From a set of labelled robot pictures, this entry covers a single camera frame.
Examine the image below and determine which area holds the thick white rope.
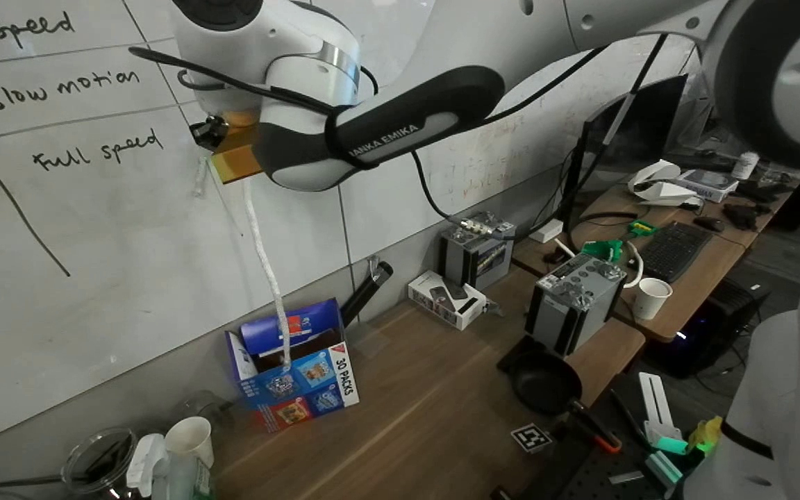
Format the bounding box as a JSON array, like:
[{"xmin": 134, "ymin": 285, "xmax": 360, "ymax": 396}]
[{"xmin": 240, "ymin": 174, "xmax": 294, "ymax": 369}]

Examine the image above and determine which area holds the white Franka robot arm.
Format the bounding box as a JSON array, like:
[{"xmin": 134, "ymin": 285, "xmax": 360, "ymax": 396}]
[{"xmin": 167, "ymin": 0, "xmax": 800, "ymax": 500}]

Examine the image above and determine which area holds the white phone box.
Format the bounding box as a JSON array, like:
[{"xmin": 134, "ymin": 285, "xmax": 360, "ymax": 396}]
[{"xmin": 405, "ymin": 271, "xmax": 485, "ymax": 330}]

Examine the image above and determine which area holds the blue snack pack box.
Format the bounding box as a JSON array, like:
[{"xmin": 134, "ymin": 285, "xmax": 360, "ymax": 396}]
[{"xmin": 224, "ymin": 299, "xmax": 360, "ymax": 431}]

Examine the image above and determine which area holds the grey Dominator battery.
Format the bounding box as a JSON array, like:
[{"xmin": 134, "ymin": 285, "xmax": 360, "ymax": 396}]
[{"xmin": 438, "ymin": 210, "xmax": 517, "ymax": 289}]

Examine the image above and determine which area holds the grey battery near pan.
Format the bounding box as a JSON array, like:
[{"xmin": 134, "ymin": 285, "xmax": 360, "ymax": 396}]
[{"xmin": 526, "ymin": 256, "xmax": 626, "ymax": 355}]

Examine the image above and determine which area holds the black frying pan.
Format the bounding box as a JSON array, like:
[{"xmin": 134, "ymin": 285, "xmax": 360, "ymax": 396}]
[{"xmin": 498, "ymin": 335, "xmax": 583, "ymax": 416}]

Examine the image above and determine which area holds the white paper cup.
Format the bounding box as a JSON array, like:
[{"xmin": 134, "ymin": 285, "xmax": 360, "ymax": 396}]
[{"xmin": 163, "ymin": 416, "xmax": 215, "ymax": 466}]

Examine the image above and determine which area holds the green spray bottle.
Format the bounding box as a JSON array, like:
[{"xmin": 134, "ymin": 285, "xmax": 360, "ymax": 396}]
[{"xmin": 126, "ymin": 434, "xmax": 215, "ymax": 500}]

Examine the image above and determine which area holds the black tube on wall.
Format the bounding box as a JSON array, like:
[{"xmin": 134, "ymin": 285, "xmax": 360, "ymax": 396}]
[{"xmin": 342, "ymin": 262, "xmax": 394, "ymax": 326}]

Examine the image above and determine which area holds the orange handled tool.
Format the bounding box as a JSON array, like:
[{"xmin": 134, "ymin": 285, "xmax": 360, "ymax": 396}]
[{"xmin": 566, "ymin": 399, "xmax": 622, "ymax": 455}]

